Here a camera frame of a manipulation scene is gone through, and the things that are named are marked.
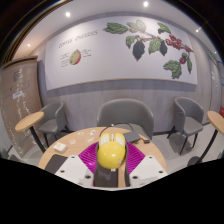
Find coffee plant wall mural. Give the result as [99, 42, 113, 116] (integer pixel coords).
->
[44, 14, 198, 92]

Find dark grey flat device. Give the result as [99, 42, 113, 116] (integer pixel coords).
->
[123, 130, 143, 144]

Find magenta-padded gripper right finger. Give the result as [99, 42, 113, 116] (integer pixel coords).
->
[123, 142, 168, 188]

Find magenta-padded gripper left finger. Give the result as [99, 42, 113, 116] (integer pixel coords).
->
[54, 141, 118, 188]

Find ceiling spotlights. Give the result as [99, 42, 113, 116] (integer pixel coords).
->
[25, 1, 203, 48]

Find wooden wall panel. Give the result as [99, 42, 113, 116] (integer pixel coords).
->
[0, 59, 43, 158]

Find wide grey armchair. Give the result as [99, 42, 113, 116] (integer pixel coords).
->
[96, 98, 155, 140]

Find small white box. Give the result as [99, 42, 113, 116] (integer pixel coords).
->
[52, 142, 68, 154]

